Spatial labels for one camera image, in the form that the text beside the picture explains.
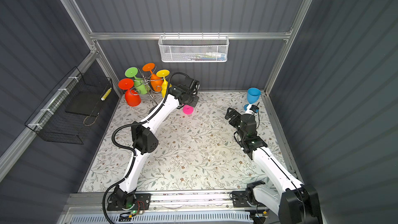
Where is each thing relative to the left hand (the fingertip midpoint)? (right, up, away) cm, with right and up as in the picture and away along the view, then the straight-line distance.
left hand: (193, 99), depth 94 cm
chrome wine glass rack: (-25, +10, -10) cm, 28 cm away
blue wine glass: (+38, +3, +4) cm, 38 cm away
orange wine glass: (-23, +11, 0) cm, 25 cm away
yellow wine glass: (-16, +15, -7) cm, 23 cm away
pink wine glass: (-4, -6, +12) cm, 14 cm away
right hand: (+23, -8, -13) cm, 27 cm away
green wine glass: (-28, +7, -12) cm, 31 cm away
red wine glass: (-35, +1, -7) cm, 35 cm away
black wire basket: (-58, -8, -22) cm, 63 cm away
